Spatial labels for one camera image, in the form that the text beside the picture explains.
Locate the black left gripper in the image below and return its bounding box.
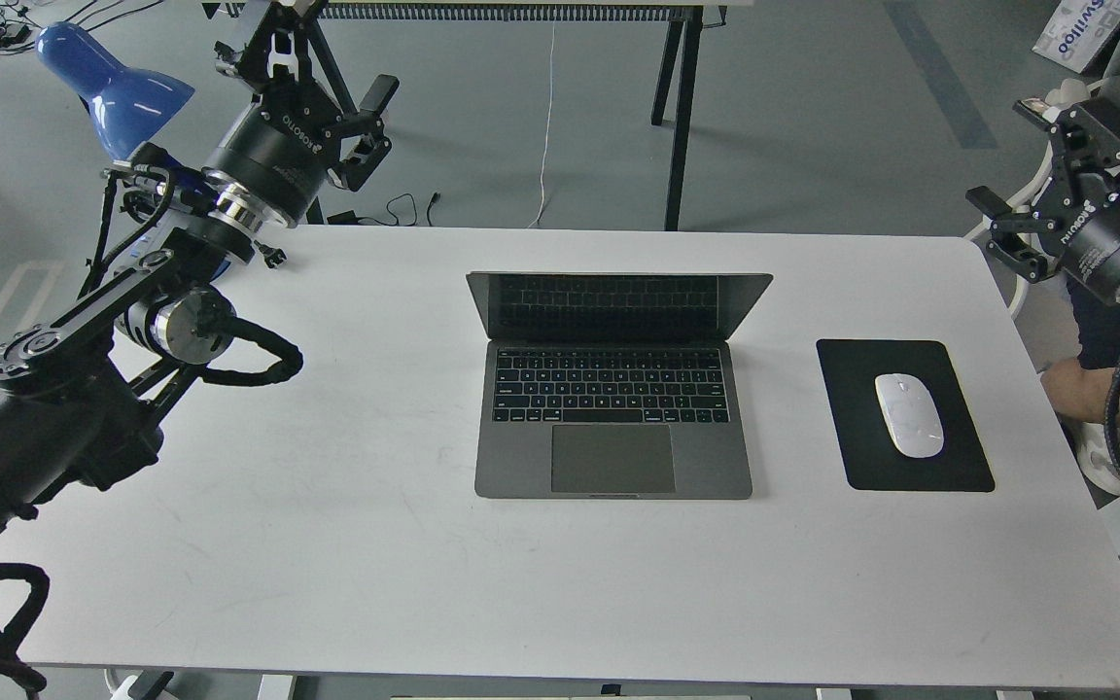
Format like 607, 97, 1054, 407
200, 12, 400, 226

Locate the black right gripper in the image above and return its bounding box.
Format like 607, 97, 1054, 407
965, 97, 1120, 304

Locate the grey laptop computer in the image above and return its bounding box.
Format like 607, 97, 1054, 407
467, 271, 773, 501

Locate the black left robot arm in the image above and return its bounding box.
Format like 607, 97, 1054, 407
0, 1, 399, 699

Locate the white cardboard box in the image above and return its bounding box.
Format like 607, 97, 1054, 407
1032, 1, 1120, 74

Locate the blue desk lamp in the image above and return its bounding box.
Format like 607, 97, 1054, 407
36, 21, 194, 162

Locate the seated person in shorts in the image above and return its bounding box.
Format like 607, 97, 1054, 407
1038, 276, 1120, 496

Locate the white computer mouse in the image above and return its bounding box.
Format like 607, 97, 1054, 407
874, 373, 945, 458

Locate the black mouse pad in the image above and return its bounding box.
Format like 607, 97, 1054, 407
815, 338, 996, 493

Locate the white hanging cable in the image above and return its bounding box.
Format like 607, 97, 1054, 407
528, 21, 557, 230

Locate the black background table frame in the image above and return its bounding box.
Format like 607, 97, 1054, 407
308, 1, 727, 231

